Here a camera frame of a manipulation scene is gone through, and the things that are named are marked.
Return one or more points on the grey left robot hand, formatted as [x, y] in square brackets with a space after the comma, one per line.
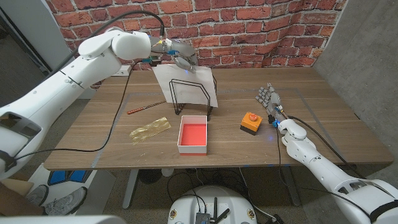
[183, 53]

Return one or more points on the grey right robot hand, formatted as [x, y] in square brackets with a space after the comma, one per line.
[273, 101]

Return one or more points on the white paper file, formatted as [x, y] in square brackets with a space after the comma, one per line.
[186, 91]

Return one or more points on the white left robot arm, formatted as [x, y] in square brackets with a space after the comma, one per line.
[62, 87]

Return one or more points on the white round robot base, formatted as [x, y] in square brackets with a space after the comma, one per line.
[211, 202]

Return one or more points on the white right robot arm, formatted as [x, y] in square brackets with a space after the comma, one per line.
[323, 169]

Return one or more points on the orange emergency stop button box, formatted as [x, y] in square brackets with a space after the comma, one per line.
[251, 123]

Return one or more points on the red-brown pen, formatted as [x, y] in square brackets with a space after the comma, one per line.
[146, 107]

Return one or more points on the white box red inside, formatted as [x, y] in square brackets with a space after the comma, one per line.
[192, 135]

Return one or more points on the gold plastic wrap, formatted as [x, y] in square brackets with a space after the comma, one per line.
[149, 130]

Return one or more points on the tan cardboard box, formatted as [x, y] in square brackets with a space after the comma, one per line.
[17, 186]

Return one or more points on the white power strip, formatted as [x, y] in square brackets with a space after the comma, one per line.
[124, 72]

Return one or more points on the printed red brick backdrop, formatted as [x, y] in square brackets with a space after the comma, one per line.
[248, 31]

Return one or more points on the grey table leg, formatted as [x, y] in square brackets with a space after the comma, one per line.
[292, 186]

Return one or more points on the black floor plug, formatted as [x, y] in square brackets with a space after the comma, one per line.
[275, 219]

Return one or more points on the white round table foot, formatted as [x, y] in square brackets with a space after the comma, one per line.
[167, 171]

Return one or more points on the dark round floor object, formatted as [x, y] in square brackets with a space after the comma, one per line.
[150, 176]

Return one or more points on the black router with antennas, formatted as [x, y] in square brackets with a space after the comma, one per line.
[203, 217]

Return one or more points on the white table leg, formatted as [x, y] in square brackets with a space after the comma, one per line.
[130, 189]

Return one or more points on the white floor mat blue shapes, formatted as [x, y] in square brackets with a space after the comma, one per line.
[93, 193]

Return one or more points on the grey sneaker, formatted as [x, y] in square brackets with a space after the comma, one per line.
[66, 202]
[36, 196]

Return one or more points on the brown trouser leg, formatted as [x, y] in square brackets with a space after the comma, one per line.
[18, 208]

